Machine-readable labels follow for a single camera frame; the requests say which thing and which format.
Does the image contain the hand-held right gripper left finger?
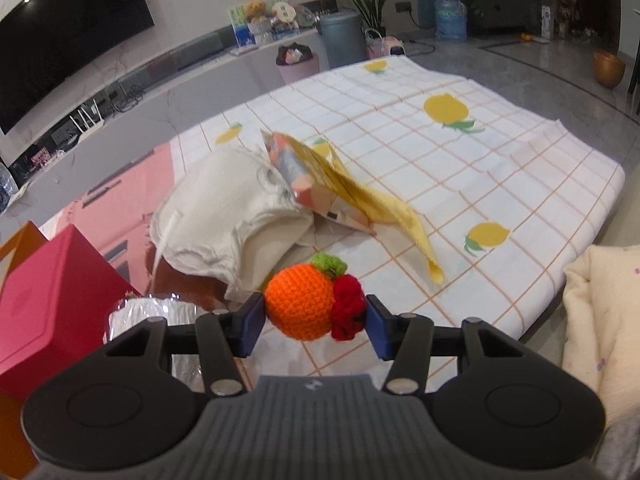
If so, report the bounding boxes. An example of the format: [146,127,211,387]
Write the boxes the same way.
[102,291,266,397]

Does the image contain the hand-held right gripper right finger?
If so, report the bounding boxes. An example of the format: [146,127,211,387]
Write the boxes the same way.
[365,294,528,396]

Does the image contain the crochet orange toy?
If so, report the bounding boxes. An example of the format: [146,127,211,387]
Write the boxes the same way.
[264,254,368,343]

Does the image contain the crinkled plastic bundle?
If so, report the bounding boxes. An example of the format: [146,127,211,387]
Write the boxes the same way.
[102,296,206,393]

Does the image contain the white plastic bag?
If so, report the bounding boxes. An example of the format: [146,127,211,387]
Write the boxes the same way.
[149,146,316,301]

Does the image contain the yellow patterned plastic bag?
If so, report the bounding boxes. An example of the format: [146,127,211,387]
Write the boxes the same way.
[260,130,446,285]

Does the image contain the orange box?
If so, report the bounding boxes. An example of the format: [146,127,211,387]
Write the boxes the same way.
[0,221,48,480]

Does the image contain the lemon print tablecloth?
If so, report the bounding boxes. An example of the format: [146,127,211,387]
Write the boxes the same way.
[37,55,626,376]

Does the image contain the red box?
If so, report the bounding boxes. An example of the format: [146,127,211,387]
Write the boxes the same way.
[0,224,143,403]

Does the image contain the cream blanket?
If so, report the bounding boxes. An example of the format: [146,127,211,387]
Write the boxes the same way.
[562,244,640,426]

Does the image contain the grey marble television console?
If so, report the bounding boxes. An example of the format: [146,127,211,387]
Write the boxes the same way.
[0,27,331,211]

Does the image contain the white router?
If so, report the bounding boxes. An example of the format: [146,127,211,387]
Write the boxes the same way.
[70,100,106,136]

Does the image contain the pink trash bin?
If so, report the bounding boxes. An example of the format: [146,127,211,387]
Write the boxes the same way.
[276,42,321,86]

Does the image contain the small pink basket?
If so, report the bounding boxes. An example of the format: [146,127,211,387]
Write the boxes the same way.
[365,29,386,60]

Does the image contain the blue printed box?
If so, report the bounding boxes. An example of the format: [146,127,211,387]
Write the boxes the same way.
[235,22,261,51]

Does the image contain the grey trash bin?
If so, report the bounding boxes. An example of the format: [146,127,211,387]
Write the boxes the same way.
[318,10,368,68]

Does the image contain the blue water bottle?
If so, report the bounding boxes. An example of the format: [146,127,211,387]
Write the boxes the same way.
[433,0,468,43]

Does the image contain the long-leaf potted plant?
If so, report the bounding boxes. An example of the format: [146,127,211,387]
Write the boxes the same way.
[320,0,406,41]

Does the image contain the black television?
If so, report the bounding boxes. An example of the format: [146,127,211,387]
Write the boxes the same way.
[0,0,156,136]

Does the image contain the copper pot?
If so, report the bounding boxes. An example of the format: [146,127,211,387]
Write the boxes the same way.
[593,50,627,90]

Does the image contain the black cables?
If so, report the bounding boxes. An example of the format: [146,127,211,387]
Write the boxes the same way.
[112,85,146,111]

